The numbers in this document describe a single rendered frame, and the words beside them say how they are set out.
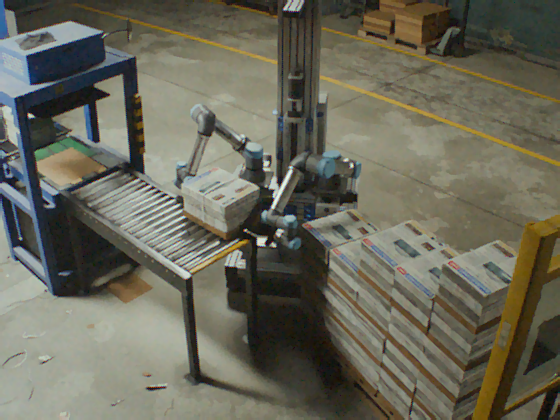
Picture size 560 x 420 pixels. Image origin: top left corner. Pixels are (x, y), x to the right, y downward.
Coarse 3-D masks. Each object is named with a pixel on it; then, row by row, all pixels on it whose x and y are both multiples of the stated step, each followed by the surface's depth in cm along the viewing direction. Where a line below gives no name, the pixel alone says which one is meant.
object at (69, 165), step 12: (60, 156) 483; (72, 156) 483; (84, 156) 483; (48, 168) 468; (60, 168) 467; (72, 168) 467; (84, 168) 467; (96, 168) 467; (60, 180) 453; (72, 180) 453
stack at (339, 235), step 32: (320, 224) 404; (352, 224) 404; (320, 256) 394; (352, 256) 377; (320, 288) 404; (352, 288) 371; (320, 320) 417; (352, 320) 379; (384, 320) 351; (320, 352) 427; (352, 352) 390; (384, 352) 360; (416, 352) 330; (352, 384) 400; (384, 384) 366; (416, 384) 338; (384, 416) 379
